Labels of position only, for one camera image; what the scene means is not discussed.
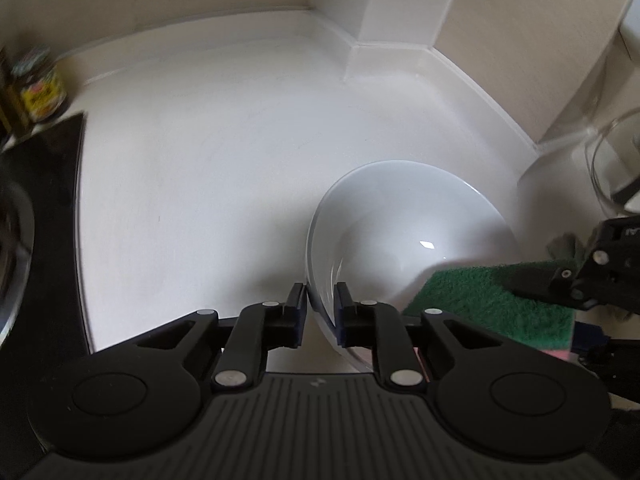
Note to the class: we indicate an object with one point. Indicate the yellow-labelled jar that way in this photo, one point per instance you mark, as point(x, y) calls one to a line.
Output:
point(44, 87)

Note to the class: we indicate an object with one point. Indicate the white ceramic bowl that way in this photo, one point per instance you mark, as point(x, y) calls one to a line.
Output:
point(400, 220)

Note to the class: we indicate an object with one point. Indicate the green scouring sponge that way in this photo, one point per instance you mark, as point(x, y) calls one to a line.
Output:
point(470, 295)

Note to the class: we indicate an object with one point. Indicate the clear glass bowl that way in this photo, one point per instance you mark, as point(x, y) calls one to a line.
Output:
point(617, 165)

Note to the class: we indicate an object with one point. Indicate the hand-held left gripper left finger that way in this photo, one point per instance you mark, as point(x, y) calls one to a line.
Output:
point(298, 317)

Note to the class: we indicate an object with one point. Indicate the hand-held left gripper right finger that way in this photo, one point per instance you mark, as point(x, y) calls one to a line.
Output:
point(342, 317)

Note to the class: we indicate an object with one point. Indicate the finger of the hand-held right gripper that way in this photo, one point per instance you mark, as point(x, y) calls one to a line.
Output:
point(537, 280)
point(607, 360)

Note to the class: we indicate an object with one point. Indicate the black cooktop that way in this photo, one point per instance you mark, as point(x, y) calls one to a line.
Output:
point(52, 220)

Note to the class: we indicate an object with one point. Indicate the metal pan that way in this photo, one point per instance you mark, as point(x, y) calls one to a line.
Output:
point(12, 260)

